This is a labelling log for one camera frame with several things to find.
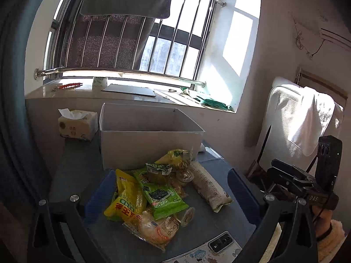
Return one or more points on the steel window guard rail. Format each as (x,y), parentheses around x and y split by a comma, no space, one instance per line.
(131,73)

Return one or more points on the smartphone with patterned case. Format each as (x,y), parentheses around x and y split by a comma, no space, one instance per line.
(222,243)

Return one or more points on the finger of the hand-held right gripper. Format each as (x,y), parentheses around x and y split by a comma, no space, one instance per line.
(288,167)
(282,181)

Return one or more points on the white towel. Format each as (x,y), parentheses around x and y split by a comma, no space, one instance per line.
(309,120)

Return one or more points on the yellow snack bag red print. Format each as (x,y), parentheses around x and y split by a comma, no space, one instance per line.
(127,197)

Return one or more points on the stone windowsill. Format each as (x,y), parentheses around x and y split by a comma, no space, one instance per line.
(54,94)

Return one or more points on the white cardboard box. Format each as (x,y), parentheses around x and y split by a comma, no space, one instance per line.
(137,137)

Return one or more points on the yellow tissue box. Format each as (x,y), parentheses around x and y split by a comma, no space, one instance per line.
(78,126)

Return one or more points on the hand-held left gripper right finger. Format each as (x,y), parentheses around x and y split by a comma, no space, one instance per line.
(242,193)

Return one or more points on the dark mesh cloth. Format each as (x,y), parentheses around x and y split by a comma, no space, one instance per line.
(107,43)

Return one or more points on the blue curtain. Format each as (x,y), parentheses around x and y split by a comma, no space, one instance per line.
(13,101)

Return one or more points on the green seaweed packet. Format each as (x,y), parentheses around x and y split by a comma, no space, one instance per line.
(161,196)

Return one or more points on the clear jelly cup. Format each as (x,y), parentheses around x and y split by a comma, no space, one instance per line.
(185,176)
(187,216)

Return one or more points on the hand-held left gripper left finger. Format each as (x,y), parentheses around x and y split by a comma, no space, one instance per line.
(97,197)

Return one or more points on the long white cracker packet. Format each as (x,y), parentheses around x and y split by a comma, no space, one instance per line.
(209,187)

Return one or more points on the green and white bag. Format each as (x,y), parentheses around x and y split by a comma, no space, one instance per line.
(192,91)

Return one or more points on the green wipes packet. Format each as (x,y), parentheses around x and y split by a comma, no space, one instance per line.
(215,103)

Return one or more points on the wooden frame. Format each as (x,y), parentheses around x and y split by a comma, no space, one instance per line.
(323,83)

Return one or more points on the grey cardboard sheet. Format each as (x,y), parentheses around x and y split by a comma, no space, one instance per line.
(129,90)

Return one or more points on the white air conditioner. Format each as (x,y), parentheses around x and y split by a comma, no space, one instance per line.
(336,37)

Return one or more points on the person's right hand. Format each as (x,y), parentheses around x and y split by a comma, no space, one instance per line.
(322,219)

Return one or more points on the yellow-green snack packet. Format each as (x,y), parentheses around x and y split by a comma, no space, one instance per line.
(175,157)

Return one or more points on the black wrist band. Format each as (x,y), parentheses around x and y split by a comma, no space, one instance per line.
(327,233)

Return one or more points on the clear bread packet orange print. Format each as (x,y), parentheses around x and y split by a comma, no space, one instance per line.
(153,230)

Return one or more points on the clear tape roll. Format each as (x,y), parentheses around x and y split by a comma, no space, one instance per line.
(99,83)

